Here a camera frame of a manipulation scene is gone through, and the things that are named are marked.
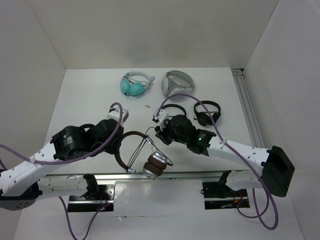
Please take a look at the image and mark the aluminium rail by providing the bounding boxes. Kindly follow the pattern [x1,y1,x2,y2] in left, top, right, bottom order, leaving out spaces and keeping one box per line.
[231,68,266,148]
[44,169,231,182]

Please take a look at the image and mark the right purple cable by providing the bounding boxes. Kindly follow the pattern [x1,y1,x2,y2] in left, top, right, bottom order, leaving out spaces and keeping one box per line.
[154,94,280,230]

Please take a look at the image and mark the aluminium rail front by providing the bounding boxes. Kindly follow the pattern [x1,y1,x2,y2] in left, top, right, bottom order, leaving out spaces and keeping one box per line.
[44,169,231,182]

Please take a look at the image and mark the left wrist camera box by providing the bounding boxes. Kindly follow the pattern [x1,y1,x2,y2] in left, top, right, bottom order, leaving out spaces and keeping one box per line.
[106,108,129,126]

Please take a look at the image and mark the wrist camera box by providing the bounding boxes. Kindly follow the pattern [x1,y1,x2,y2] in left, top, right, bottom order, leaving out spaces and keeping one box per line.
[106,108,129,126]
[152,107,170,131]

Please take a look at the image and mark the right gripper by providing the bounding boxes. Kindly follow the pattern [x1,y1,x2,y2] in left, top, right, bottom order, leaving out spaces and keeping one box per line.
[154,118,188,145]

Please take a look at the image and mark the teal white headphones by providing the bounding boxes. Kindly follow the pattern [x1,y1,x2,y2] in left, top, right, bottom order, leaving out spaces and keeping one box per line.
[119,70,156,97]

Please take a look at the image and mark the black headphones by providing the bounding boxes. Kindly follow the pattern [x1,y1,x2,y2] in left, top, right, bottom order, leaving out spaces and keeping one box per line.
[193,100,221,127]
[161,103,187,118]

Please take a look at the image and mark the black headphones right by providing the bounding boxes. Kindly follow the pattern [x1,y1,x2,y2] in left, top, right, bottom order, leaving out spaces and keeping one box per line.
[193,100,221,127]

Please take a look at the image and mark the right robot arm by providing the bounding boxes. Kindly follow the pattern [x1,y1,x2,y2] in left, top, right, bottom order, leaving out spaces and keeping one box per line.
[152,114,295,198]

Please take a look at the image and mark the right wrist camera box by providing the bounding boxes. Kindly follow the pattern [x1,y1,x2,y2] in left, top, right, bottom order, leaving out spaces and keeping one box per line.
[152,107,170,131]

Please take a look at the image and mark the black headphones centre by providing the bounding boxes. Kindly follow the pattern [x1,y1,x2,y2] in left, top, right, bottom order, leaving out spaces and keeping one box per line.
[161,103,187,118]

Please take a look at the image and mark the aluminium rail right side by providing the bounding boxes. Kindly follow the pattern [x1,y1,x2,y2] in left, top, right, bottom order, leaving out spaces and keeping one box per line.
[231,68,266,148]

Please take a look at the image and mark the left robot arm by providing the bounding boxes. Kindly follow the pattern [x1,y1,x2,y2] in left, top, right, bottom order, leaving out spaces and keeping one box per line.
[0,119,124,211]

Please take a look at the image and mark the grey white headphones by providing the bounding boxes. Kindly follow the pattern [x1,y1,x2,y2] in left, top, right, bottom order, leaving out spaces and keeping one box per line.
[160,70,195,97]

